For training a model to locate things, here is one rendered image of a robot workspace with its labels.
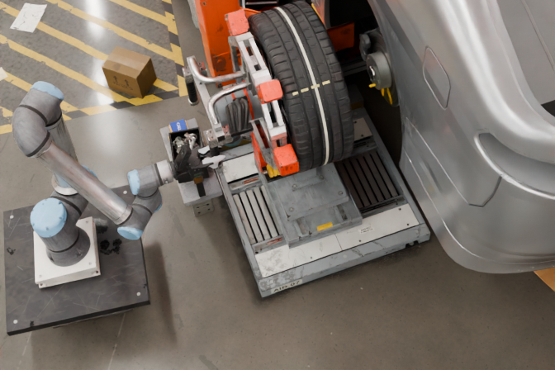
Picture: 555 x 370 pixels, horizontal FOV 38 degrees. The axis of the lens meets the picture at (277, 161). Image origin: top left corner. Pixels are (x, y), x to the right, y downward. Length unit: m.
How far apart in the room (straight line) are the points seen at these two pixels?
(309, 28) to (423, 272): 1.34
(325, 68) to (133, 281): 1.26
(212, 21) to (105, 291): 1.22
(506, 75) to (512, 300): 1.70
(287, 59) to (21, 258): 1.52
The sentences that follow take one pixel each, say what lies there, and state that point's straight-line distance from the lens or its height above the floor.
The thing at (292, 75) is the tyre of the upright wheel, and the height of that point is 1.13.
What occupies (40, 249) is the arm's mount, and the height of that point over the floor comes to 0.35.
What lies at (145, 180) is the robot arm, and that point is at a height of 0.84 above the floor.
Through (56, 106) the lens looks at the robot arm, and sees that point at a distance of 3.00.
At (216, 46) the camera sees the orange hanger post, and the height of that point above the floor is 0.79.
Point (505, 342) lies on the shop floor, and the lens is 3.69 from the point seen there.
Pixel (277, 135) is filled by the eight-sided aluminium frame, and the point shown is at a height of 0.96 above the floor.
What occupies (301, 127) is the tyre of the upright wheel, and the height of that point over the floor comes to 1.00.
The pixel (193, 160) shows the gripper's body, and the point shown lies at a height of 0.84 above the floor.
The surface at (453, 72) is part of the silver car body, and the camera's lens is 2.37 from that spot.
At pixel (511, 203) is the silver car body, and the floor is 1.33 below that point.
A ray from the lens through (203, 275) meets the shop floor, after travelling 3.79.
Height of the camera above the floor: 3.37
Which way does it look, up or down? 56 degrees down
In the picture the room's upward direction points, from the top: 6 degrees counter-clockwise
